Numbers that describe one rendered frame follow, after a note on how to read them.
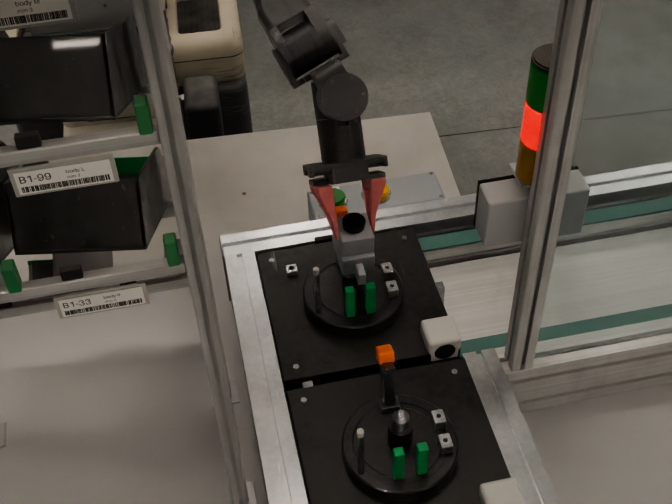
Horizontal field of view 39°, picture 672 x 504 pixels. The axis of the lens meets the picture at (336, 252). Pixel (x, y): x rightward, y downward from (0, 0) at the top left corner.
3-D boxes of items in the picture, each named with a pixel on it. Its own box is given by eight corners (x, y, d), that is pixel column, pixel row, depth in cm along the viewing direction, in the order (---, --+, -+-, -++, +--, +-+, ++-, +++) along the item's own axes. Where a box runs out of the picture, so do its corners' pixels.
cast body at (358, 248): (331, 241, 130) (331, 205, 124) (363, 235, 130) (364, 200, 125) (345, 287, 124) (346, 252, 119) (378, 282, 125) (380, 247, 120)
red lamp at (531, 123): (513, 127, 105) (518, 91, 101) (556, 121, 106) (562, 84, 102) (529, 156, 102) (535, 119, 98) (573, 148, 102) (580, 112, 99)
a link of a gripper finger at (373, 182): (394, 233, 122) (384, 160, 120) (339, 242, 121) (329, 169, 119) (382, 227, 128) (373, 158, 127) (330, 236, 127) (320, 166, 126)
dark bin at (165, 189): (80, 177, 120) (72, 119, 118) (184, 173, 120) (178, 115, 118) (14, 255, 94) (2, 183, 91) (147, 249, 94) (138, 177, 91)
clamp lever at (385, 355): (379, 399, 118) (374, 345, 115) (395, 396, 118) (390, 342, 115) (386, 414, 115) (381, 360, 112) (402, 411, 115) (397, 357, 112)
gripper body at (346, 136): (389, 170, 120) (382, 111, 119) (310, 182, 119) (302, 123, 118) (378, 167, 127) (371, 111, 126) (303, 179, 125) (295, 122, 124)
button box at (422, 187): (308, 217, 156) (306, 189, 151) (432, 197, 158) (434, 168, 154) (316, 247, 151) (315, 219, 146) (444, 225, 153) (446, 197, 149)
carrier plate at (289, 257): (257, 262, 142) (255, 252, 140) (413, 236, 145) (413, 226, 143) (284, 390, 125) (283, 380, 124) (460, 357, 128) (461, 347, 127)
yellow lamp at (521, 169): (509, 162, 109) (513, 128, 105) (550, 155, 109) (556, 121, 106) (524, 191, 105) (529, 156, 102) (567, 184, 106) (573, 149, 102)
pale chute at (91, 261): (110, 275, 136) (108, 243, 136) (202, 271, 136) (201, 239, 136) (52, 282, 108) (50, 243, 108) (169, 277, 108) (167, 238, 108)
